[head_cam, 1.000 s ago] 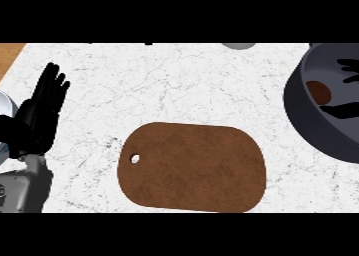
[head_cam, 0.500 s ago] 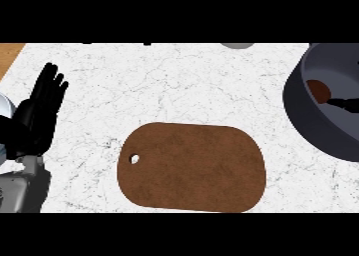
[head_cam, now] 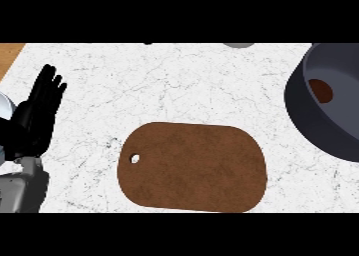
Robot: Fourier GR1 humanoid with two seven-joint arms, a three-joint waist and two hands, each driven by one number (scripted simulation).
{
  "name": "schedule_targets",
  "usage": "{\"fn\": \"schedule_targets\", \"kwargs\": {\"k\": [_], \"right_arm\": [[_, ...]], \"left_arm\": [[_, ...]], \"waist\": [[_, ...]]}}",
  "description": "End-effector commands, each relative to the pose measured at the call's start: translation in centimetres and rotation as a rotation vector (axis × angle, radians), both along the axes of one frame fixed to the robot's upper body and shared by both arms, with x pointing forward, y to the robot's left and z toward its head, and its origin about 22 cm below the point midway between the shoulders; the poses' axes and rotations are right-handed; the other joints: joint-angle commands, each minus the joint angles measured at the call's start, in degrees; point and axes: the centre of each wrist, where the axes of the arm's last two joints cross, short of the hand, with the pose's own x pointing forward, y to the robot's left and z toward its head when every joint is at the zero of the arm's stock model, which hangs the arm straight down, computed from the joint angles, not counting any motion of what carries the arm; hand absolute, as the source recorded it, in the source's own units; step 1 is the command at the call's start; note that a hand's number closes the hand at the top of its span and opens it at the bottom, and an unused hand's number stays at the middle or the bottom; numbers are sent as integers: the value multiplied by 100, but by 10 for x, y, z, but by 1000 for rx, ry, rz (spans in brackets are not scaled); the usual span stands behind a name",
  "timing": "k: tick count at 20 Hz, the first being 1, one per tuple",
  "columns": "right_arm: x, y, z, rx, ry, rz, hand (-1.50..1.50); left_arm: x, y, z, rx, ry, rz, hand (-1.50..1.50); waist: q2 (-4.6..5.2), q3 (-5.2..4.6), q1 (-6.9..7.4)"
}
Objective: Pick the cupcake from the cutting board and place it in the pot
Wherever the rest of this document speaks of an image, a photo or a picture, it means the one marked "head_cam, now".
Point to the dark grey pot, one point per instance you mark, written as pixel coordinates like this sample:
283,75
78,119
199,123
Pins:
329,133

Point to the grey round object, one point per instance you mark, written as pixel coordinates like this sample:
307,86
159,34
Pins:
238,45

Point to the brown cupcake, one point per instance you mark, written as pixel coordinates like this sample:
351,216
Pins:
320,90

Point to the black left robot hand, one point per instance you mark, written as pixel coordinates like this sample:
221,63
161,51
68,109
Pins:
35,113

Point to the brown wooden cutting board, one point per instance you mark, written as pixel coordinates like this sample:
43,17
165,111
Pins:
196,166

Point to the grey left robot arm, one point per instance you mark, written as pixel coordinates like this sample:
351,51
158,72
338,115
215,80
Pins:
19,190

